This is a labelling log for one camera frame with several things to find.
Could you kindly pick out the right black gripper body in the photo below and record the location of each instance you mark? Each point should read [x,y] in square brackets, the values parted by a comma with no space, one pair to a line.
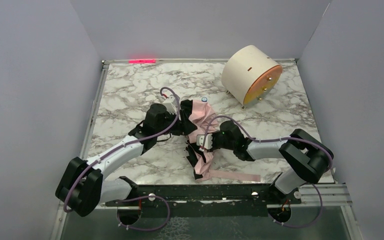
[196,152]

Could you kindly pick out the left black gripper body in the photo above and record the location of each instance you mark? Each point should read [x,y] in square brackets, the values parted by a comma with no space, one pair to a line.
[185,117]

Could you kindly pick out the pink folding umbrella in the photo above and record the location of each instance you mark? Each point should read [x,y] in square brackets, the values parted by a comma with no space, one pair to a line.
[202,115]

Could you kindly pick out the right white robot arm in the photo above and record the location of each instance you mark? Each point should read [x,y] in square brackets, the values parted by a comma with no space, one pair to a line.
[308,158]

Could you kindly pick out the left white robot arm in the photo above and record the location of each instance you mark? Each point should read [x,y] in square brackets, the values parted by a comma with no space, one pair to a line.
[82,186]

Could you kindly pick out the beige cylindrical umbrella stand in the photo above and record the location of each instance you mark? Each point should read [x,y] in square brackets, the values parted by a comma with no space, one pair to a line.
[250,74]

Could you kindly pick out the pink tape marker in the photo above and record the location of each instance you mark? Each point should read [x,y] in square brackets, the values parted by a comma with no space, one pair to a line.
[142,61]

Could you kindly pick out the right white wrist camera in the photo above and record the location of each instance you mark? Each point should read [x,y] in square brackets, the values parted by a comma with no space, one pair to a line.
[204,142]

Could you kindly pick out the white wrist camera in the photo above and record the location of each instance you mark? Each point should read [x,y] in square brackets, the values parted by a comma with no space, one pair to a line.
[172,104]
[204,142]

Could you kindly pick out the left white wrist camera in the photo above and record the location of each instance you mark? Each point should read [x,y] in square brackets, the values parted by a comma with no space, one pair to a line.
[172,104]

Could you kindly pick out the aluminium table frame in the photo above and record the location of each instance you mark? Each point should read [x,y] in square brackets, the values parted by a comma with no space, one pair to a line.
[168,143]

